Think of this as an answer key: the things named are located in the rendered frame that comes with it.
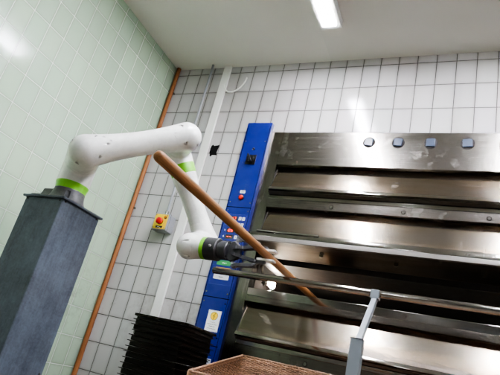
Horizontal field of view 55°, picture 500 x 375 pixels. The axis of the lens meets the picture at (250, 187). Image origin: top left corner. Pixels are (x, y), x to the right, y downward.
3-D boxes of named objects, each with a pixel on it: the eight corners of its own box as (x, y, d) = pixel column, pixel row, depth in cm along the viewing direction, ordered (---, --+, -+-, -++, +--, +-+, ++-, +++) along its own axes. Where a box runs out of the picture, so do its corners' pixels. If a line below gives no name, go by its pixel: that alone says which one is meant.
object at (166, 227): (157, 233, 281) (161, 216, 285) (171, 234, 277) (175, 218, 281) (150, 228, 275) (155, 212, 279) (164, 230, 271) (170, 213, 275)
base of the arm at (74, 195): (17, 196, 190) (23, 182, 192) (45, 210, 202) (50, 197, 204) (64, 199, 178) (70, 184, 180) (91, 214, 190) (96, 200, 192)
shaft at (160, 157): (160, 160, 114) (164, 149, 115) (149, 159, 115) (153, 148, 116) (324, 309, 256) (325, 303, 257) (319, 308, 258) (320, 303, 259)
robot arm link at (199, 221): (167, 180, 209) (187, 170, 204) (181, 179, 219) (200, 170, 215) (192, 259, 205) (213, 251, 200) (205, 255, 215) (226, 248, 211)
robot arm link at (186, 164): (162, 134, 205) (188, 129, 211) (155, 143, 217) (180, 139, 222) (175, 174, 203) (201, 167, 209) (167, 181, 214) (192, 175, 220)
